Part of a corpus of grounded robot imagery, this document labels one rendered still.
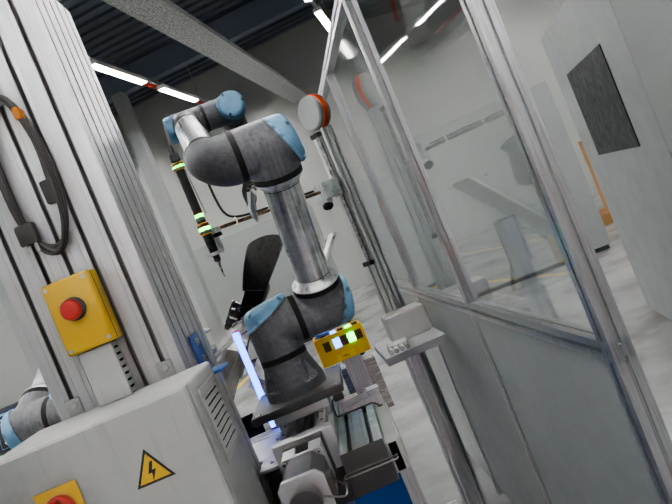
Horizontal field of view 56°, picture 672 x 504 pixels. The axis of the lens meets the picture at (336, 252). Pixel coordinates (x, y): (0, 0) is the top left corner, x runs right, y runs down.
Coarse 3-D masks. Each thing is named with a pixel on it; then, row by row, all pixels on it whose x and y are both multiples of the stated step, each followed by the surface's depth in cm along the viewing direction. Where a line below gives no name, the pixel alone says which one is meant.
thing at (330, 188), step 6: (330, 180) 269; (336, 180) 271; (318, 186) 268; (324, 186) 267; (330, 186) 269; (336, 186) 271; (324, 192) 267; (330, 192) 268; (336, 192) 270; (342, 192) 273; (318, 198) 271; (324, 198) 268
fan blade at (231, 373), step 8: (224, 352) 241; (232, 352) 239; (224, 360) 239; (232, 360) 237; (240, 360) 235; (224, 368) 237; (232, 368) 235; (240, 368) 233; (224, 376) 235; (232, 376) 233; (232, 384) 231; (232, 392) 229
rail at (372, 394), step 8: (376, 384) 202; (368, 392) 199; (376, 392) 200; (344, 400) 199; (352, 400) 199; (360, 400) 200; (368, 400) 199; (376, 400) 199; (344, 408) 199; (352, 408) 199; (264, 432) 200; (272, 432) 197
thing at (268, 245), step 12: (264, 240) 232; (276, 240) 238; (252, 252) 229; (264, 252) 235; (276, 252) 241; (252, 264) 233; (264, 264) 238; (252, 276) 236; (264, 276) 240; (252, 288) 239; (264, 288) 243
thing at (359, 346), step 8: (336, 328) 204; (344, 328) 197; (352, 328) 196; (360, 328) 196; (328, 336) 195; (336, 336) 195; (320, 344) 195; (352, 344) 196; (360, 344) 196; (368, 344) 196; (320, 352) 195; (328, 352) 195; (336, 352) 195; (344, 352) 195; (352, 352) 196; (360, 352) 196; (328, 360) 195; (336, 360) 195
